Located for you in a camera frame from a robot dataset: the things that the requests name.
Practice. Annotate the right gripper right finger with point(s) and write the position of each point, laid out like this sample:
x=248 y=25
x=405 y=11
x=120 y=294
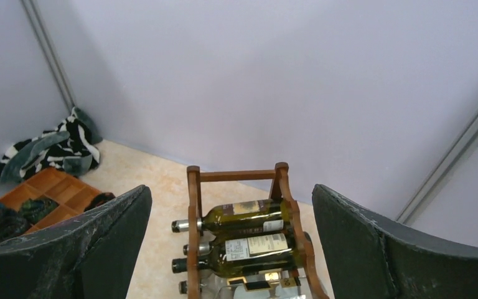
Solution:
x=371 y=256

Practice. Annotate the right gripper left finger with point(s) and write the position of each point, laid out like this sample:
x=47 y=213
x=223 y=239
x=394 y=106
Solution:
x=92 y=255

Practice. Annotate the clear square spirit bottle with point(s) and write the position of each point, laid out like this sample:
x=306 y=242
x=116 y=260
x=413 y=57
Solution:
x=268 y=284

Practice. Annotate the brown wooden wine rack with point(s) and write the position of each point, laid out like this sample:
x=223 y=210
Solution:
x=280 y=191

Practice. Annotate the dark wine bottle black cap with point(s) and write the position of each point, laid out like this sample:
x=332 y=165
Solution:
x=251 y=255

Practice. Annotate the dark green wine bottle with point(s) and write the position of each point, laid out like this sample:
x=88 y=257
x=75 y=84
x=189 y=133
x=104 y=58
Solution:
x=245 y=218

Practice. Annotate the green wine bottle silver neck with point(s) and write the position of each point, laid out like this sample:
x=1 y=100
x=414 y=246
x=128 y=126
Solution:
x=203 y=248

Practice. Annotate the black rolled sock top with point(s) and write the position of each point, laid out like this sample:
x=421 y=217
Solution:
x=99 y=200

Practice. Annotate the orange wooden compartment tray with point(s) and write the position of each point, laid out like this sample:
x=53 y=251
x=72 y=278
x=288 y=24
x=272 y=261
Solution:
x=71 y=194

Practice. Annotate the dark rolled sock middle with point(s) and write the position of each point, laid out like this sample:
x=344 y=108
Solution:
x=34 y=210

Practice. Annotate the dark rolled sock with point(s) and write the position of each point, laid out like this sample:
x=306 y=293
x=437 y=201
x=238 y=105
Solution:
x=34 y=210
x=12 y=226

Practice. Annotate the dark rolled sock front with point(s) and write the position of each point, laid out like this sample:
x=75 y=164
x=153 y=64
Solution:
x=12 y=226

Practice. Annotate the zebra striped cloth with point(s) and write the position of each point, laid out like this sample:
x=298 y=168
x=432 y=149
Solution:
x=78 y=123

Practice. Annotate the grey blue cloth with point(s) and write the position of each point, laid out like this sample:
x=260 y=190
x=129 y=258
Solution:
x=59 y=150

